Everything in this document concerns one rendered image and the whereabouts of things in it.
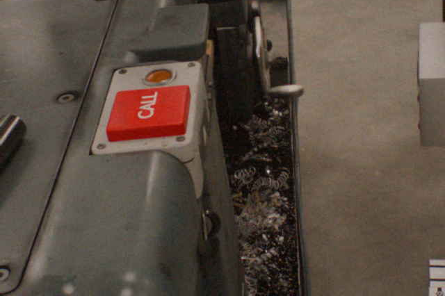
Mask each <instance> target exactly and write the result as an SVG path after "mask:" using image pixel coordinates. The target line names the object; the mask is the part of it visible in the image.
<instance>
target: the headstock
mask: <svg viewBox="0 0 445 296"><path fill-rule="evenodd" d="M195 3H197V0H0V117H1V116H2V115H6V114H11V115H16V116H18V117H20V118H21V119H22V120H23V121H24V123H25V126H26V133H25V134H24V136H23V138H22V139H21V140H20V141H19V143H18V145H17V146H16V148H15V149H14V150H13V152H12V153H11V155H10V156H9V157H8V159H7V161H6V162H5V163H4V164H3V166H2V167H1V169H0V296H237V278H238V232H237V228H236V220H235V215H234V207H233V203H232V196H231V191H230V186H229V179H228V175H227V167H226V162H225V155H224V150H223V143H222V138H221V134H220V127H219V122H218V114H217V110H216V103H215V102H214V98H213V92H214V91H213V75H212V71H211V63H210V58H209V55H208V54H206V53H205V54H204V55H203V57H201V59H199V60H198V61H196V62H199V63H200V64H201V65H202V72H203V77H204V85H205V90H206V94H207V101H208V106H209V133H208V140H207V154H206V163H205V170H204V176H203V184H202V194H201V196H200V197H199V198H198V199H197V198H196V194H195V186H194V183H193V179H192V176H191V173H190V172H189V171H188V168H187V167H186V166H185V165H184V164H183V163H182V162H181V161H180V160H179V159H178V158H176V157H174V156H173V155H172V154H170V153H168V152H165V151H161V150H144V151H129V153H121V154H106V155H98V156H92V154H91V147H92V143H93V140H94V137H95V134H96V130H97V127H98V124H99V122H100V119H101V116H102V112H103V109H104V105H105V102H106V98H107V95H108V91H109V88H110V85H111V81H112V78H113V75H114V73H115V72H116V71H117V70H119V69H124V68H131V67H144V66H152V65H164V64H172V63H179V62H177V61H173V60H165V61H158V62H151V63H150V62H149V61H147V60H146V59H145V58H144V57H143V56H141V55H139V54H137V53H134V52H131V51H126V50H127V49H128V48H129V46H130V45H131V44H132V43H133V42H135V41H136V40H137V39H138V38H140V37H142V36H144V35H146V34H148V33H149V32H150V31H152V28H153V25H154V20H155V17H156V12H157V8H162V7H168V6H180V5H187V4H195Z"/></svg>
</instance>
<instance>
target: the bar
mask: <svg viewBox="0 0 445 296"><path fill-rule="evenodd" d="M25 133H26V126H25V123H24V121H23V120H22V119H21V118H20V117H18V116H16V115H11V114H6V115H2V116H1V117H0V169H1V167H2V166H3V164H4V163H5V162H6V161H7V159H8V157H9V156H10V155H11V153H12V152H13V150H14V149H15V148H16V146H17V145H18V143H19V141H20V140H21V139H22V138H23V136H24V134H25Z"/></svg>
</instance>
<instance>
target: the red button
mask: <svg viewBox="0 0 445 296"><path fill-rule="evenodd" d="M190 104H191V91H190V88H189V86H188V85H178V86H170V87H163V88H150V89H142V90H129V91H121V92H117V93H116V95H115V99H114V102H113V106H112V109H111V114H110V117H109V119H108V124H107V127H106V134H107V138H108V141H109V142H114V141H123V140H137V139H145V138H160V137H167V136H175V135H185V134H186V131H187V126H188V116H189V110H190Z"/></svg>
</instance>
